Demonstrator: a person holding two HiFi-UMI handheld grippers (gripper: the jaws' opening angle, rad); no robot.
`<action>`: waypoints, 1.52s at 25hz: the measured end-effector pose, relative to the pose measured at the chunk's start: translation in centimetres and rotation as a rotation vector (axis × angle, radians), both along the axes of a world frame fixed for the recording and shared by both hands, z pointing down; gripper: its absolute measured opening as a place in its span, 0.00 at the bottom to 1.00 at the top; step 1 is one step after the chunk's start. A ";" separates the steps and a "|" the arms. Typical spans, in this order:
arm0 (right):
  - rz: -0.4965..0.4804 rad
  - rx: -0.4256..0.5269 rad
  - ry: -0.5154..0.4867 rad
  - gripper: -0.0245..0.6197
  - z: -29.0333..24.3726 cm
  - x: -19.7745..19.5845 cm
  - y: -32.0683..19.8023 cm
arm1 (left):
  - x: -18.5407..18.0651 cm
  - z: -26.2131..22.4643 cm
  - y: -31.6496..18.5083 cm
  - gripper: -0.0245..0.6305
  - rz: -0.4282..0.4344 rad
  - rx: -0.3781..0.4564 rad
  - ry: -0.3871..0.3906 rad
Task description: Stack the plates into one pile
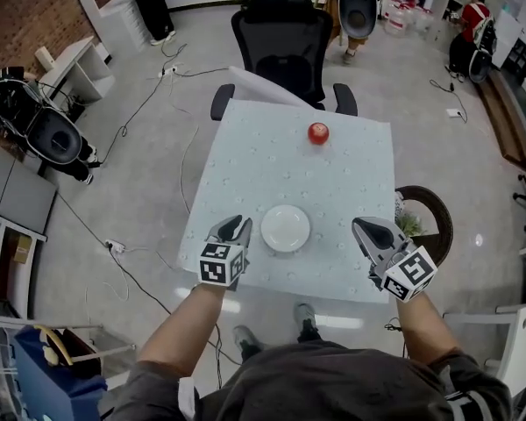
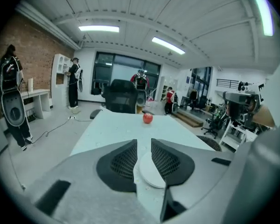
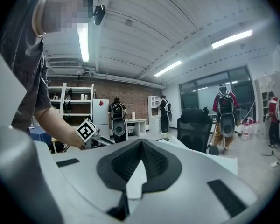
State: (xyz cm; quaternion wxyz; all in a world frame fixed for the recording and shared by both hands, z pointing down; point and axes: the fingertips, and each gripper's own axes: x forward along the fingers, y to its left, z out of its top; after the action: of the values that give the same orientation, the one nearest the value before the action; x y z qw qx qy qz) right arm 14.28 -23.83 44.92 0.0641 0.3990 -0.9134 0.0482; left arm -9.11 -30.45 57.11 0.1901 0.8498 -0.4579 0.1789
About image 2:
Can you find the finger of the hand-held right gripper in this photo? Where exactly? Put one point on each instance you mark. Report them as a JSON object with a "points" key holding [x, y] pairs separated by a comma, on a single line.
{"points": [[235, 98]]}

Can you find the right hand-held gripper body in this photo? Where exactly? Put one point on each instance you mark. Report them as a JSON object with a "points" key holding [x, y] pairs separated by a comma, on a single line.
{"points": [[254, 101]]}

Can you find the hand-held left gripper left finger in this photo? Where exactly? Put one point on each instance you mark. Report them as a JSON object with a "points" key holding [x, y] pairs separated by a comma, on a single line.
{"points": [[88, 195]]}

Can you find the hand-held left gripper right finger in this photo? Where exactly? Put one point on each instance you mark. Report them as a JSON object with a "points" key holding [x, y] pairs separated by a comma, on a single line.
{"points": [[205, 169]]}

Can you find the white round plate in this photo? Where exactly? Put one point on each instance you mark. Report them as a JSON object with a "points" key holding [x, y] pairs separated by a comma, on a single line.
{"points": [[148, 171], [154, 186]]}

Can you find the person's right forearm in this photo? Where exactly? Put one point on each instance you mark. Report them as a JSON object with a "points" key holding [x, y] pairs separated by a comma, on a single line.
{"points": [[263, 118]]}

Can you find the white rack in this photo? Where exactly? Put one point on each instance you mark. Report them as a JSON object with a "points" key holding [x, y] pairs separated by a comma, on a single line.
{"points": [[235, 134]]}

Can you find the glass door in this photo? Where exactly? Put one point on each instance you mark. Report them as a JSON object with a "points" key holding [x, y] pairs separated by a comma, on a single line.
{"points": [[201, 83]]}

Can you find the dark wooden step platform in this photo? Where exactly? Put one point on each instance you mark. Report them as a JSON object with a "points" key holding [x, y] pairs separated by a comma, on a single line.
{"points": [[189, 119]]}

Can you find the red apple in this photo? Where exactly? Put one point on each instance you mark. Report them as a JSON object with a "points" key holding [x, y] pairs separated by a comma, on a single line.
{"points": [[147, 118]]}

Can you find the white power strip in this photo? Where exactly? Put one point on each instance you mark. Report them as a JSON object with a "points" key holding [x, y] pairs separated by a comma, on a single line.
{"points": [[71, 117]]}

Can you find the pile of clear plastic jugs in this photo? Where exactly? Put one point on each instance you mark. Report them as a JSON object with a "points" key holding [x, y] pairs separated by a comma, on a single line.
{"points": [[151, 102]]}

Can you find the long ceiling light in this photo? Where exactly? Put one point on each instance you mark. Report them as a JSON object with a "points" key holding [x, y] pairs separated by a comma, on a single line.
{"points": [[263, 10], [168, 45], [99, 28]]}

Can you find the black backpack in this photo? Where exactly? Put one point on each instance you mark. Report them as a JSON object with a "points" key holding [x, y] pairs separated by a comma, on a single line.
{"points": [[140, 81], [8, 71]]}

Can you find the black mesh office chair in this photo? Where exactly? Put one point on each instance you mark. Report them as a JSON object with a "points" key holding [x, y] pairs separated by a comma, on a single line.
{"points": [[120, 97]]}

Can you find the white desk with drawers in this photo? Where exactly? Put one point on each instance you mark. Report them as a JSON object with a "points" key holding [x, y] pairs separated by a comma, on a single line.
{"points": [[36, 99]]}

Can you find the large dark-framed window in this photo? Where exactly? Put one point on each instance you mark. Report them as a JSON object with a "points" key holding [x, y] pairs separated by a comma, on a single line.
{"points": [[126, 69]]}

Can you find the white arched hutch desk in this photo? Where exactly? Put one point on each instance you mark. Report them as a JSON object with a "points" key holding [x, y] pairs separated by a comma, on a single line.
{"points": [[60, 78]]}

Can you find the white cylinder lamp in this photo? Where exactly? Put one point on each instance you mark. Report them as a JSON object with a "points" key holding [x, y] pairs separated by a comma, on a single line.
{"points": [[30, 85]]}

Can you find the white backpack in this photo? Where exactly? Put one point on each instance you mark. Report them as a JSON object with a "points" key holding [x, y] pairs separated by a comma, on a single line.
{"points": [[78, 71]]}

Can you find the blue wall poster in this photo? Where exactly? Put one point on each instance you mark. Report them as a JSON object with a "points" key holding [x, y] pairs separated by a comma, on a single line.
{"points": [[188, 80]]}

